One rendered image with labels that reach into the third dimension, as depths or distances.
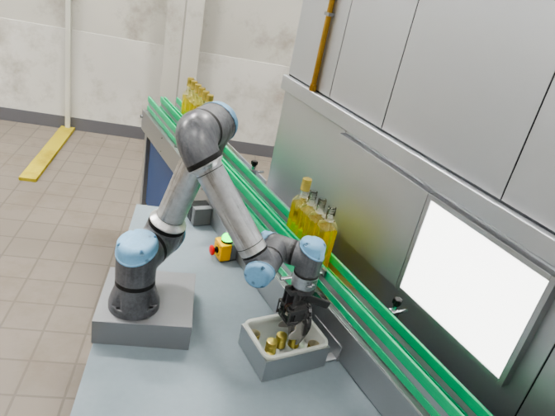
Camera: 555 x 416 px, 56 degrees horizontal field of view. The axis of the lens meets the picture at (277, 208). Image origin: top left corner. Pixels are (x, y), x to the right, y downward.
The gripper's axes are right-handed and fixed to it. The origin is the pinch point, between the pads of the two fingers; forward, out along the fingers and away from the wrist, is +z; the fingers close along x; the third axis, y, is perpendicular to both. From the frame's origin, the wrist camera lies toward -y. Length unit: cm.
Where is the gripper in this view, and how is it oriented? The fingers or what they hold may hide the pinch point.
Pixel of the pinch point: (296, 336)
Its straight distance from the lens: 166.7
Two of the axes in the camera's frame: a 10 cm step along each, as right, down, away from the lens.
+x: 4.9, 4.7, -7.3
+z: -1.8, 8.8, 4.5
